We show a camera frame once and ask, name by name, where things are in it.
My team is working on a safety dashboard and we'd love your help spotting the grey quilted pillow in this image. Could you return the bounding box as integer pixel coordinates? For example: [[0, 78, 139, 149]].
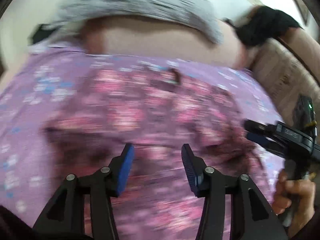
[[48, 0, 223, 44]]

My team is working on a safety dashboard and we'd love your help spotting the small black cloth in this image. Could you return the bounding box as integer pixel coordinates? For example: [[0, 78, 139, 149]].
[[28, 24, 60, 46]]

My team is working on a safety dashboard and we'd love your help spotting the purple floral bed sheet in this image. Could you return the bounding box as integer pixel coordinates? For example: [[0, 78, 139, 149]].
[[0, 45, 288, 230]]

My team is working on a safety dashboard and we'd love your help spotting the maroon floral shirt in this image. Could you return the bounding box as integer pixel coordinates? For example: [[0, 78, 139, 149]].
[[44, 66, 270, 239]]

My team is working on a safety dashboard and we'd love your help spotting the person's right hand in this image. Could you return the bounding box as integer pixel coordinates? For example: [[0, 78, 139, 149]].
[[272, 170, 316, 238]]

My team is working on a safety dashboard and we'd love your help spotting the black garment on headboard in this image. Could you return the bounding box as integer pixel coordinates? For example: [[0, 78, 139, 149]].
[[223, 6, 301, 47]]

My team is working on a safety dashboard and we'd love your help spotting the black camera box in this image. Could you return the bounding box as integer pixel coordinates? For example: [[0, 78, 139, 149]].
[[292, 94, 317, 139]]

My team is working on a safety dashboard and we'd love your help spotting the striped beige headboard cushion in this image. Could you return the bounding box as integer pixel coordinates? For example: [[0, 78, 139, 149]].
[[251, 28, 319, 125]]

